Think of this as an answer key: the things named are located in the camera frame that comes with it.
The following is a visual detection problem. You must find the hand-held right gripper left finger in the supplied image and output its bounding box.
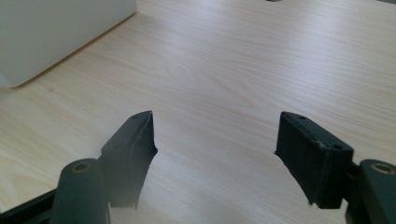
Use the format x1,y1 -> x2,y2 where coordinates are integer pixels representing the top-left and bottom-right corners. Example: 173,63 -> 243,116
100,110 -> 159,210

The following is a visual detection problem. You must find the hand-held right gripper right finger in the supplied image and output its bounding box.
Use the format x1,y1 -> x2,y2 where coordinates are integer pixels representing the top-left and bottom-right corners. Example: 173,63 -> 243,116
274,111 -> 355,210

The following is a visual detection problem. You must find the white box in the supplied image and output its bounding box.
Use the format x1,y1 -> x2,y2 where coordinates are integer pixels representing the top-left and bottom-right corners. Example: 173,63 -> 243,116
0,0 -> 138,89

